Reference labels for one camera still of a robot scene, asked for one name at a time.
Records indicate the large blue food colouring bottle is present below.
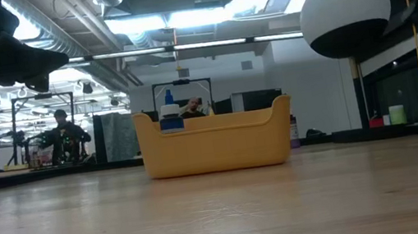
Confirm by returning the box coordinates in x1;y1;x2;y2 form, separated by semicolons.
154;88;186;135

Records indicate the large purple food colouring bottle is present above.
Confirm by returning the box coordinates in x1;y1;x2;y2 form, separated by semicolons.
285;113;302;150

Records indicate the black studio lamp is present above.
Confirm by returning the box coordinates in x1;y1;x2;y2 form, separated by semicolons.
80;80;95;96

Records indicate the pale green container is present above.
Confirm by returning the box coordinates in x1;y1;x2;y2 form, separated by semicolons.
388;103;407;126

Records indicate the person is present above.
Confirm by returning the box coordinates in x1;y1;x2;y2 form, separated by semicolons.
178;94;207;120
28;104;96;168

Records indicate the small red box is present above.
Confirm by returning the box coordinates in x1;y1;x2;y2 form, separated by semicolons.
370;116;386;129

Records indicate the grey partition screen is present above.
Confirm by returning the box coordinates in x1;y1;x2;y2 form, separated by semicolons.
90;108;142;165

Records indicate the large white sphere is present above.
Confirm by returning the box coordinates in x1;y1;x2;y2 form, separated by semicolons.
296;0;399;65

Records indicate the low black object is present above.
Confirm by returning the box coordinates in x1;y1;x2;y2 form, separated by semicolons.
304;126;321;139

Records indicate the black monitor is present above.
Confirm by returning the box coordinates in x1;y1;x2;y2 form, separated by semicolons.
241;85;285;112

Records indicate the yellow plastic bin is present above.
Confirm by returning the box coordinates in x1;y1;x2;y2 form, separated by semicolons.
131;90;301;185

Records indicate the silver ribbed ceiling duct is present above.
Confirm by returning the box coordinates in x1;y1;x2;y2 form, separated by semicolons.
0;0;105;69

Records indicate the black rig frame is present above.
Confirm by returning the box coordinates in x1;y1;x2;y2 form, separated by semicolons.
150;75;217;122
7;89;83;163

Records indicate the dark vertical post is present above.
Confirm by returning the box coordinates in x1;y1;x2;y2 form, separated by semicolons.
348;55;371;131

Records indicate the long ceiling light rail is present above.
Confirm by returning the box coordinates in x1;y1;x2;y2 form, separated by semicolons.
67;22;305;72

